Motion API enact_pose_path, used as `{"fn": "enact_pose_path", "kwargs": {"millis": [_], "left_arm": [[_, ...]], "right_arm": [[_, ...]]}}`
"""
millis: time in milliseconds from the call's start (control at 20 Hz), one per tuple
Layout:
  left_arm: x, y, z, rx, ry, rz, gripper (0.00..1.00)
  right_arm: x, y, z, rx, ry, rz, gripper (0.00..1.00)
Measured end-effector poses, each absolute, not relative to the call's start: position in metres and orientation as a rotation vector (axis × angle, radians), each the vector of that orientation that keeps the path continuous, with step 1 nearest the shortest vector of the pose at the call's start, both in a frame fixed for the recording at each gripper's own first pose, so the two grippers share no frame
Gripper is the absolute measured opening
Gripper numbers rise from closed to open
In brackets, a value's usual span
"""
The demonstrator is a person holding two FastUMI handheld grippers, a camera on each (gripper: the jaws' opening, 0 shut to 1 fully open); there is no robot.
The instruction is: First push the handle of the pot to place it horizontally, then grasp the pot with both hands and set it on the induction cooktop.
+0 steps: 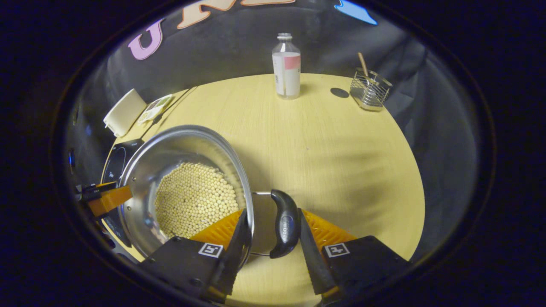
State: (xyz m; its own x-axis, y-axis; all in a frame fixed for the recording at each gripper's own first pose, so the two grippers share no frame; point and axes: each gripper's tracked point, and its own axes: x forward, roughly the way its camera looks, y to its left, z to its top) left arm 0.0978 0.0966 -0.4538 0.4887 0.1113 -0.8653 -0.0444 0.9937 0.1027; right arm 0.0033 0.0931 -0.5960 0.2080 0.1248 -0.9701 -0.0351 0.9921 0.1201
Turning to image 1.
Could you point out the black round table grommet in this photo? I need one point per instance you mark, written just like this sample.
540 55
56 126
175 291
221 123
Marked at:
339 93

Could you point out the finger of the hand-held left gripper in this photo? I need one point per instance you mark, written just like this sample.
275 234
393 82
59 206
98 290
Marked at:
108 199

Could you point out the white toaster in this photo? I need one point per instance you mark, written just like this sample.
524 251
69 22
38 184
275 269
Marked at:
126 113

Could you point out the pile of yellow soybeans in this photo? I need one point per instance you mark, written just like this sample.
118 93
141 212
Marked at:
194 200

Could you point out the clear bottle with white label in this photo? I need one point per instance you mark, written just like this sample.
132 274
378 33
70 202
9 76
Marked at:
286 72

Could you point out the black backdrop cloth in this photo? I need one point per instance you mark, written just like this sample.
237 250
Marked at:
239 51

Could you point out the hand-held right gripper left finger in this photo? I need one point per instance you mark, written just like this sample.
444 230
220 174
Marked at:
239 251

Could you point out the black induction cooktop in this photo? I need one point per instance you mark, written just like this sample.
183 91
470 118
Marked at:
117 160

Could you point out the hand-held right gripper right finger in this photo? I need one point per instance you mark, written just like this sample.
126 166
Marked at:
311 256

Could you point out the white divided dish of beans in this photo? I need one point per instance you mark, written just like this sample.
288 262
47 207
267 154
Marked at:
155 108

